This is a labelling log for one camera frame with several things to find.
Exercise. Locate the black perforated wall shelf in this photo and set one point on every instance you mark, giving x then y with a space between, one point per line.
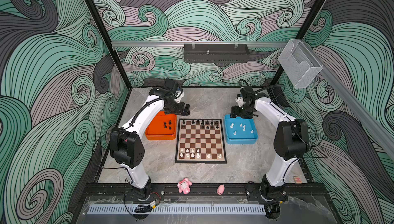
217 54

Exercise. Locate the blue plastic tray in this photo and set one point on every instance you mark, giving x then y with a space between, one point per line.
240 131

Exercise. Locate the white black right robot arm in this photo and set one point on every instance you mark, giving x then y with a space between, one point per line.
290 142

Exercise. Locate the clear acrylic wall box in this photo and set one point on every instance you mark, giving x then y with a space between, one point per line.
300 63

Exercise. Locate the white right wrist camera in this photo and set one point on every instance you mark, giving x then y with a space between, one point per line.
240 100

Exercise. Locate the white slotted cable duct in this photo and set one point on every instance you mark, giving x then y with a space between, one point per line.
181 209

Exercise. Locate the small pink pig figurine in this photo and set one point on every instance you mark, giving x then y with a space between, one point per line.
220 189

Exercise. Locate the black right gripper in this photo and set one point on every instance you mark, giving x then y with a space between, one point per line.
235 112

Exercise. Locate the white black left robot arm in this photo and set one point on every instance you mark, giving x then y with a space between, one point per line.
125 144

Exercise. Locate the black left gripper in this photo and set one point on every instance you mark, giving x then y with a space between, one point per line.
179 111

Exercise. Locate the aluminium back wall rail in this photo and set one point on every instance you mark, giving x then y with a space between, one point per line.
156 43

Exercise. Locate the aluminium right wall rail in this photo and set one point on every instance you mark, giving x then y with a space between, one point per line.
365 82

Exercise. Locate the aluminium wall rail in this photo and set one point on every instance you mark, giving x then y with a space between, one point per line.
365 82
156 43

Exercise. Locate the black front mounting rail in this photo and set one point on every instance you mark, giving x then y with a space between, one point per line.
252 191

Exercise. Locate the orange plastic tray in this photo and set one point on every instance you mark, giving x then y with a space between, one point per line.
162 127

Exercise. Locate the brown cream chessboard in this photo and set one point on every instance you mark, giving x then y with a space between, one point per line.
200 141

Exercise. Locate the pink pig plush toy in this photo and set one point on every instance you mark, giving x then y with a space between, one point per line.
184 186

